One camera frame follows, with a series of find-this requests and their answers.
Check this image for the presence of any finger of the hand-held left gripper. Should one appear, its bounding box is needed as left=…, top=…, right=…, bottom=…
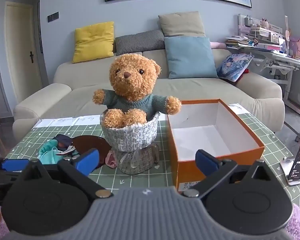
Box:
left=0, top=156, right=30, bottom=172
left=0, top=172, right=19, bottom=202

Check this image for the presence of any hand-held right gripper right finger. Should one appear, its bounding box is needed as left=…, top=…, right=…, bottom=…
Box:
left=182, top=149, right=283, bottom=198

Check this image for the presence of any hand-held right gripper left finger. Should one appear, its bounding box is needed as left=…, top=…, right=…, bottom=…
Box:
left=14, top=149, right=113, bottom=198

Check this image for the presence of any pink cloth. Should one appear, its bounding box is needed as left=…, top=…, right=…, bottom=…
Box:
left=105, top=150, right=118, bottom=167

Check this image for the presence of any orange cardboard box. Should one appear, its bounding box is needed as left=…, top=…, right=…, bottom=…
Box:
left=165, top=99, right=265, bottom=193

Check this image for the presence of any navy fabric pouch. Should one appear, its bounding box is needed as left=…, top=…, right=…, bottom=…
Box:
left=52, top=134, right=74, bottom=153

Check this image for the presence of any teal soft toy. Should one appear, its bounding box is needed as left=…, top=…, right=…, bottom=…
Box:
left=38, top=140, right=79, bottom=165

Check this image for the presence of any brown teddy bear bouquet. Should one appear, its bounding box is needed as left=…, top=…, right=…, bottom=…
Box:
left=92, top=53, right=182, bottom=175

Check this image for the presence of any dark brown oval pad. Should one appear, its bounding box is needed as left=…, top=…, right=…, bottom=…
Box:
left=72, top=135, right=110, bottom=168

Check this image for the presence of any green checked tablecloth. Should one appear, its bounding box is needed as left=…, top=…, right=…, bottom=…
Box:
left=5, top=102, right=300, bottom=210

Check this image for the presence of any beige sofa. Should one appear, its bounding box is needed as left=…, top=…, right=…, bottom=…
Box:
left=12, top=47, right=285, bottom=143

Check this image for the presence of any white phone stand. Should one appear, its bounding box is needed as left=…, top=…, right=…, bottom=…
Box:
left=280, top=156, right=300, bottom=186

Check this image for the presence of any blue printed cushion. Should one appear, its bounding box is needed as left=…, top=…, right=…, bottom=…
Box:
left=216, top=53, right=255, bottom=82

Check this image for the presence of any light blue cushion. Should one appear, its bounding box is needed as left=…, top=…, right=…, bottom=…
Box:
left=164, top=36, right=219, bottom=80

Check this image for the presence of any cream door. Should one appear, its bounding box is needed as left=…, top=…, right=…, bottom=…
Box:
left=4, top=1, right=44, bottom=105

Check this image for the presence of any yellow cushion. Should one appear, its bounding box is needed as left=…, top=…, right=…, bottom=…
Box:
left=72, top=21, right=115, bottom=64

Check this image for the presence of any white study desk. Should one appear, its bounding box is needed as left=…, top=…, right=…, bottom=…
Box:
left=225, top=14, right=300, bottom=118

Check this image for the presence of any stack of books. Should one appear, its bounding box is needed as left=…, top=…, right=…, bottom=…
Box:
left=225, top=36, right=253, bottom=49

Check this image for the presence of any grey checked cushion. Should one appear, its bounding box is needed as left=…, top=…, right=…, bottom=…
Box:
left=115, top=29, right=165, bottom=56

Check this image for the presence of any beige cushion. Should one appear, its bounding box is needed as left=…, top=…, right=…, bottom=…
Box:
left=158, top=11, right=206, bottom=37

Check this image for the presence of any white desk shelf organiser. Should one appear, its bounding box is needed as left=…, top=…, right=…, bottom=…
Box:
left=237, top=14, right=285, bottom=46

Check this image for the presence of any purple bag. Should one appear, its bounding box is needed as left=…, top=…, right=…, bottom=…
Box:
left=289, top=36, right=300, bottom=55

